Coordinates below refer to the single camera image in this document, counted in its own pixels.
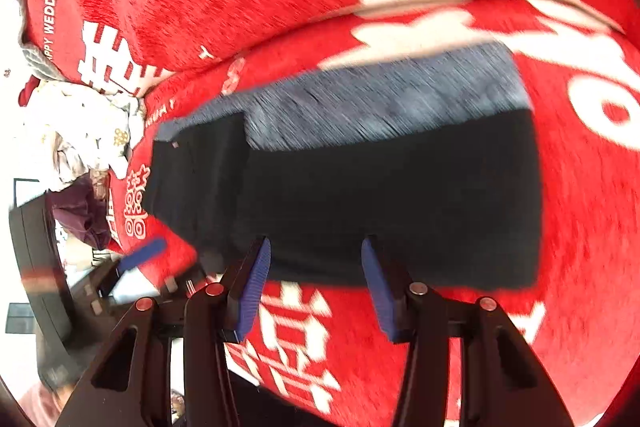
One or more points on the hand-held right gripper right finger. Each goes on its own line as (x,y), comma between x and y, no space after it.
(380,294)

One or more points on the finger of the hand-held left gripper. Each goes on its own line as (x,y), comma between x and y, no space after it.
(142,254)

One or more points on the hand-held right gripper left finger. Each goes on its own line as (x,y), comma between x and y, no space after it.
(252,289)

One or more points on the black pants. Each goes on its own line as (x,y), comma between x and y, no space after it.
(375,207)

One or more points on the person's left forearm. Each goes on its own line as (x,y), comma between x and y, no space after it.
(47,402)

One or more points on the dark purple cloth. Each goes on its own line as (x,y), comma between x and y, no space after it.
(80,212)

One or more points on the white floral cloth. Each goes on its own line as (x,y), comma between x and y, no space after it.
(85,127)

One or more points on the grey floral cloth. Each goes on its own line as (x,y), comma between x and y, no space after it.
(375,102)

